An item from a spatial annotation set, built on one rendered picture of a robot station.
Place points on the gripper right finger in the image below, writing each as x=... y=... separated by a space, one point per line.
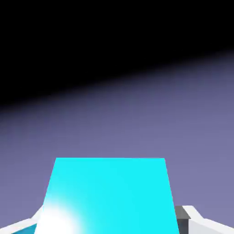
x=197 y=223

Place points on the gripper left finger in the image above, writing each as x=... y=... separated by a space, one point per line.
x=22 y=225

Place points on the small cyan cube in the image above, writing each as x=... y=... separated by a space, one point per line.
x=113 y=193

